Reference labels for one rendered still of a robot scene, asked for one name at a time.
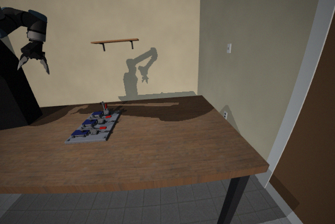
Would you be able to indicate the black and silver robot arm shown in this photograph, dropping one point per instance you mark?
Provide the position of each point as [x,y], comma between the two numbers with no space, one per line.
[36,23]

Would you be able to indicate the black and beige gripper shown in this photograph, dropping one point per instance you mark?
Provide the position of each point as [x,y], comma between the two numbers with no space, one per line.
[38,54]

